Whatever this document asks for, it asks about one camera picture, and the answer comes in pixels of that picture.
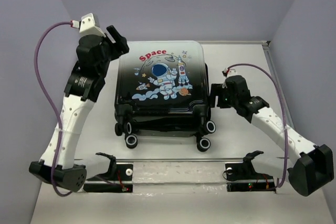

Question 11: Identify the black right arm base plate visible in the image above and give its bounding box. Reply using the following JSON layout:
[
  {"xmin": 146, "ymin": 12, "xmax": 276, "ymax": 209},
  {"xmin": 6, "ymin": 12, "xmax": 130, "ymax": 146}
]
[{"xmin": 222, "ymin": 151, "xmax": 276, "ymax": 192}]

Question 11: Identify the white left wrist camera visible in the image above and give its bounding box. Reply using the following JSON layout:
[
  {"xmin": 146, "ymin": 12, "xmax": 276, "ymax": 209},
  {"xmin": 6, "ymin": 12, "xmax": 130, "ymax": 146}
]
[{"xmin": 71, "ymin": 13, "xmax": 106, "ymax": 37}]

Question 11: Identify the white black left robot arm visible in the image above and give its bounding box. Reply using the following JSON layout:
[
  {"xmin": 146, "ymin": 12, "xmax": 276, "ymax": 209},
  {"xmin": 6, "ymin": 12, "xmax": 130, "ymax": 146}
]
[{"xmin": 29, "ymin": 25, "xmax": 129, "ymax": 197}]

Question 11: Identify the space astronaut kids suitcase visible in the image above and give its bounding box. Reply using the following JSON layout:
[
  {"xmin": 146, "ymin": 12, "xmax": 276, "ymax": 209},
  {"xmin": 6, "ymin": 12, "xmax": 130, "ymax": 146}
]
[{"xmin": 114, "ymin": 40, "xmax": 216, "ymax": 152}]

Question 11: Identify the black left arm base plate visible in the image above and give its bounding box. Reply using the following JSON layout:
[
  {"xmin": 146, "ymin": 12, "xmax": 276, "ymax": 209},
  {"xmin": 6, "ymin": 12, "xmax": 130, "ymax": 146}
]
[{"xmin": 80, "ymin": 152, "xmax": 133, "ymax": 193}]

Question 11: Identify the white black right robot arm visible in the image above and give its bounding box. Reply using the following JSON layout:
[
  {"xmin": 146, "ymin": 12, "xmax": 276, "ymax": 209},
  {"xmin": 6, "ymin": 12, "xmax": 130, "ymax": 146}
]
[{"xmin": 210, "ymin": 75, "xmax": 334, "ymax": 197}]

